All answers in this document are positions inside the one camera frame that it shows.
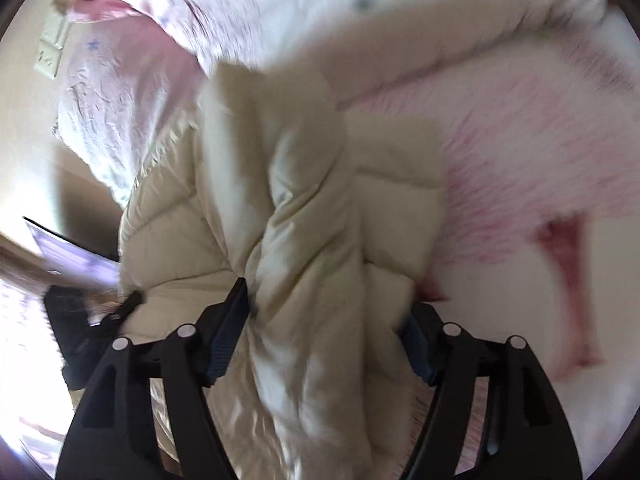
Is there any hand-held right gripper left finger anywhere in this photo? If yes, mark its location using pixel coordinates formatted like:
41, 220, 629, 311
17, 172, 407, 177
55, 277, 249, 480

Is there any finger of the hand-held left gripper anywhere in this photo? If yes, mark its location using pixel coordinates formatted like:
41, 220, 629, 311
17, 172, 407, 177
102, 291, 146, 328

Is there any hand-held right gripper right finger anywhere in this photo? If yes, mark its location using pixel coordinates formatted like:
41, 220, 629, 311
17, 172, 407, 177
397, 302, 584, 480

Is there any cream quilted comforter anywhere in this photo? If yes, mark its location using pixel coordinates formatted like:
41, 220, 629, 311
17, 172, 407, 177
117, 62, 447, 480

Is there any light purple curtain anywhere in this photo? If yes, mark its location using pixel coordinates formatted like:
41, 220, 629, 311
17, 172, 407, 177
0, 280, 76, 461

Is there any floral pink pillow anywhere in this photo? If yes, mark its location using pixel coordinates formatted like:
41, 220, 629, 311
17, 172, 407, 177
51, 35, 211, 211

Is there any floral white bed sheet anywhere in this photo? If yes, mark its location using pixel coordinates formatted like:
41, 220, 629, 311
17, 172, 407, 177
337, 22, 640, 466

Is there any floral white pink duvet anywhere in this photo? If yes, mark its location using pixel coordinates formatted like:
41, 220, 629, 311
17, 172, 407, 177
67, 0, 608, 106

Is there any wall-mounted flat screen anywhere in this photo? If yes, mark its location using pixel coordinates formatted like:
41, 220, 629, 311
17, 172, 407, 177
22, 216, 122, 295

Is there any cream wall switch panel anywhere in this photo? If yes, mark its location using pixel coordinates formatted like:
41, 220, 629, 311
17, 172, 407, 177
32, 10, 72, 79

